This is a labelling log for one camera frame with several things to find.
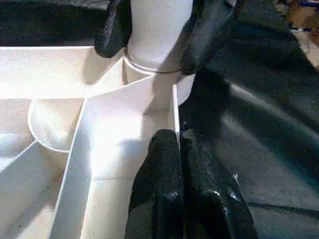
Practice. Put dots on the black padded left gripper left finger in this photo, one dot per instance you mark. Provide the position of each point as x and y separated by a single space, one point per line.
159 194

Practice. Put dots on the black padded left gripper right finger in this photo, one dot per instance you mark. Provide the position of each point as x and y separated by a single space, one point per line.
212 199

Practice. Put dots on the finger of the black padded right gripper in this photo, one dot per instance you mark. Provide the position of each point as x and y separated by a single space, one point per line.
113 30
207 32

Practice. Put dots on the white plastic table leg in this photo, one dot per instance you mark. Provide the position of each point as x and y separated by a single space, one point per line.
159 30

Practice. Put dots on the white plastic table top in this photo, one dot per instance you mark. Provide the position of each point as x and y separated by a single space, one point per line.
50 119

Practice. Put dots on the black work mat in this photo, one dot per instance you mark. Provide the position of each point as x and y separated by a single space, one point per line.
269 134

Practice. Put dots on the brown cardboard box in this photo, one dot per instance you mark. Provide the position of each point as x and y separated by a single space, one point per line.
306 12

